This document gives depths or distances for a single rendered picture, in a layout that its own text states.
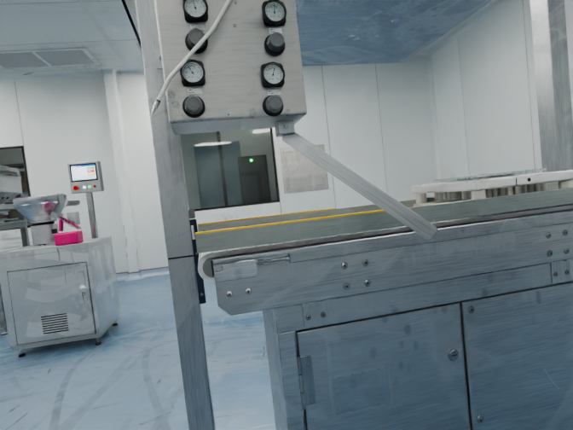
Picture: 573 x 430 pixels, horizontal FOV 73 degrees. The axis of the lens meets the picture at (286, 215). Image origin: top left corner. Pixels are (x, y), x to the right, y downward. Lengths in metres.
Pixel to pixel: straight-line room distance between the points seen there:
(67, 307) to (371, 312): 2.72
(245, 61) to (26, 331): 2.97
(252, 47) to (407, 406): 0.73
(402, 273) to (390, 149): 5.67
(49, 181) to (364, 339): 5.75
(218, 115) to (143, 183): 5.30
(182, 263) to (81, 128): 5.33
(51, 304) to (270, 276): 2.72
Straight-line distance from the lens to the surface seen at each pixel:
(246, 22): 0.69
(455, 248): 0.81
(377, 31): 0.94
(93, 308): 3.22
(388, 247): 0.73
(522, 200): 0.89
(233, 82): 0.65
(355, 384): 0.84
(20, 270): 3.34
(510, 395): 1.03
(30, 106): 6.48
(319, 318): 0.76
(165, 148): 0.95
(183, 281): 0.96
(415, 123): 6.62
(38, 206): 3.43
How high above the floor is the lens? 0.95
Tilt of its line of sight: 3 degrees down
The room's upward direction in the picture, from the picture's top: 6 degrees counter-clockwise
